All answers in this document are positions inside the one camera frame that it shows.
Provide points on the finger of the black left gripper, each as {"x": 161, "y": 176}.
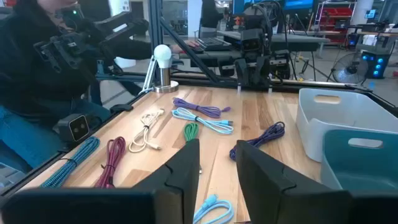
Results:
{"x": 242, "y": 74}
{"x": 263, "y": 73}

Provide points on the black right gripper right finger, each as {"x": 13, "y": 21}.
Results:
{"x": 273, "y": 199}

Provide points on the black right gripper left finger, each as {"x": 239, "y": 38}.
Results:
{"x": 177, "y": 193}

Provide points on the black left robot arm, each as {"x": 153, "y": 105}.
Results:
{"x": 248, "y": 18}

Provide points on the grey desk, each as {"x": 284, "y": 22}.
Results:
{"x": 298, "y": 40}

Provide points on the black keyboard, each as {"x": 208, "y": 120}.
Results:
{"x": 213, "y": 43}

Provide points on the blue computer monitor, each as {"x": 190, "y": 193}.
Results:
{"x": 298, "y": 3}

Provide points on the person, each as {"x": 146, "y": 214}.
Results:
{"x": 211, "y": 14}
{"x": 31, "y": 77}

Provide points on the red storage rack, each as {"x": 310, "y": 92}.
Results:
{"x": 335, "y": 15}

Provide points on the white bulb metal lamp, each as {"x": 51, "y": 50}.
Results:
{"x": 163, "y": 56}

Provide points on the white plastic bin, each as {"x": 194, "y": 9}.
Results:
{"x": 342, "y": 121}

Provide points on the teal plastic bin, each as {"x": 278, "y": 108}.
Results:
{"x": 357, "y": 168}

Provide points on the white metal strut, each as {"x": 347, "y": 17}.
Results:
{"x": 150, "y": 74}

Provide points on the computer tower blue lights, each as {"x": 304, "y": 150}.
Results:
{"x": 377, "y": 65}

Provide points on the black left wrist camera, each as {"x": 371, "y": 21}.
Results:
{"x": 250, "y": 42}

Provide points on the black stereo camera box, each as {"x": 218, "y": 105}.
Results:
{"x": 77, "y": 127}

